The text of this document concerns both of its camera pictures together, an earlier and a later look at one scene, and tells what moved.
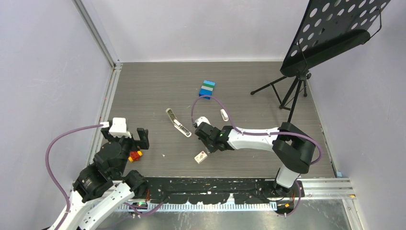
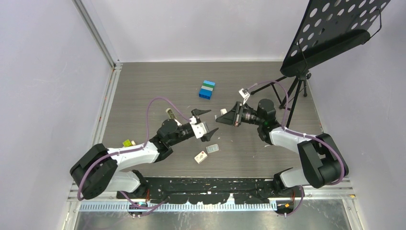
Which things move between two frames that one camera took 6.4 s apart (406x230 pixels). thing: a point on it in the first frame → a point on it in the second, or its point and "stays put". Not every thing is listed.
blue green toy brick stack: [207, 89] stays put
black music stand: [329, 28] stays put
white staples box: [200, 157] stays put
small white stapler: [224, 115] stays put
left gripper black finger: [105, 132] → [196, 112]
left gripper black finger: [144, 138] → [207, 137]
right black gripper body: [209, 145] → [246, 115]
